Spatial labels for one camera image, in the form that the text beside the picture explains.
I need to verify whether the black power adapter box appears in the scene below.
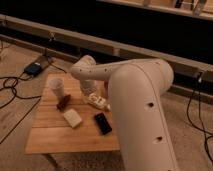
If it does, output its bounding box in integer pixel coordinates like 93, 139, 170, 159
24, 63, 42, 76

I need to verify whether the wooden table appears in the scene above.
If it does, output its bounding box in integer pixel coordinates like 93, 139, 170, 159
25, 74, 119, 154

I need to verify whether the black floor cable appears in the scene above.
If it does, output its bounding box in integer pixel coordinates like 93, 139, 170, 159
0, 53, 68, 145

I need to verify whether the white rectangular block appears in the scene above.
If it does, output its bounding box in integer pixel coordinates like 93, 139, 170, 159
63, 109, 82, 128

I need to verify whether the black cable at right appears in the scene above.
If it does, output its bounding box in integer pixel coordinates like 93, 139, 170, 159
186, 71, 213, 164

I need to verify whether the translucent plastic cup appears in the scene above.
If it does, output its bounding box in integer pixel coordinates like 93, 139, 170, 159
48, 78, 65, 100

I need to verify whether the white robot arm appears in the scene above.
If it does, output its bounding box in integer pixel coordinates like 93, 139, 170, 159
70, 55, 180, 171

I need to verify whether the small white bottle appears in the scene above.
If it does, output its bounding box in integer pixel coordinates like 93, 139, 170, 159
86, 93, 110, 111

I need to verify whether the black smartphone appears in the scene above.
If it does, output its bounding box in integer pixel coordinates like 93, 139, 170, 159
94, 113, 112, 135

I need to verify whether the small reddish brown object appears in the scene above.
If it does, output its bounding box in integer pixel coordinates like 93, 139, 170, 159
57, 95, 71, 111

